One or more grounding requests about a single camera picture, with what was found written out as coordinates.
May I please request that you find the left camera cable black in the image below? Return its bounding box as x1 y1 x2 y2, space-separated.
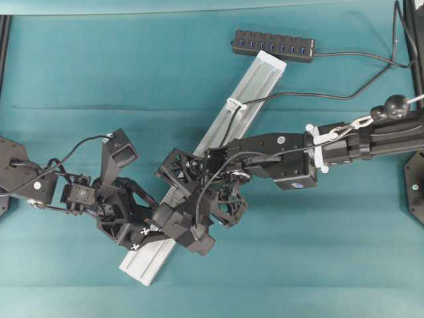
9 133 113 176

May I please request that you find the camera cable black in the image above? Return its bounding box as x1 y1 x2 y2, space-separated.
9 133 113 176
193 132 348 238

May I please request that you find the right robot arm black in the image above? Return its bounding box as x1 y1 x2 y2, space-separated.
156 95 423 229

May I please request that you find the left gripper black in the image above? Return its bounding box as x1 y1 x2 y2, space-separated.
60 176 166 250

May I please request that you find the black USB hub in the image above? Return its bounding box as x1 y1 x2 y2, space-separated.
231 29 315 63

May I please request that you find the aluminium profile rail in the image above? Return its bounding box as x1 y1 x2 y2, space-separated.
118 50 288 287

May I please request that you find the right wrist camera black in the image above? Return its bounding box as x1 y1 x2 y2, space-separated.
152 201 215 256

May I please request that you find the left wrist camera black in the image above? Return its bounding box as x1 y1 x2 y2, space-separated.
100 129 138 186

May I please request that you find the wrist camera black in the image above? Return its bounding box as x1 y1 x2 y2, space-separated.
100 129 138 186
152 201 215 256

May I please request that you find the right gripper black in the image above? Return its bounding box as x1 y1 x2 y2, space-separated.
155 145 252 229

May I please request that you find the black frame post left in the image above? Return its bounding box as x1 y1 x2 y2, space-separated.
0 15 12 90

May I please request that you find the black frame post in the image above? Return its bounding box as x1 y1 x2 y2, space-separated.
392 1 423 112
0 15 12 90

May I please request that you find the white zip tie on arm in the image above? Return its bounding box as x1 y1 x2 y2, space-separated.
305 123 334 173

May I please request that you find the black frame post right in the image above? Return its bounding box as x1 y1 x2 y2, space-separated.
392 1 423 112

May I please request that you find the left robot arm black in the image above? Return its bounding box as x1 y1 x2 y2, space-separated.
1 129 166 251

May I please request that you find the right camera cable black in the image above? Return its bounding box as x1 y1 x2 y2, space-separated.
193 132 348 238

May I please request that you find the black hub power cable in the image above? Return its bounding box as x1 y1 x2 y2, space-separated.
313 0 413 69

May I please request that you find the black USB cable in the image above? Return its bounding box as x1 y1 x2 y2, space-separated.
225 64 400 146

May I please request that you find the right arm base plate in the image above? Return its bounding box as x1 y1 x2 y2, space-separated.
403 150 424 225

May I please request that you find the white cord with carabiner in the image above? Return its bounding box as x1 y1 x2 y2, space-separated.
317 94 424 146

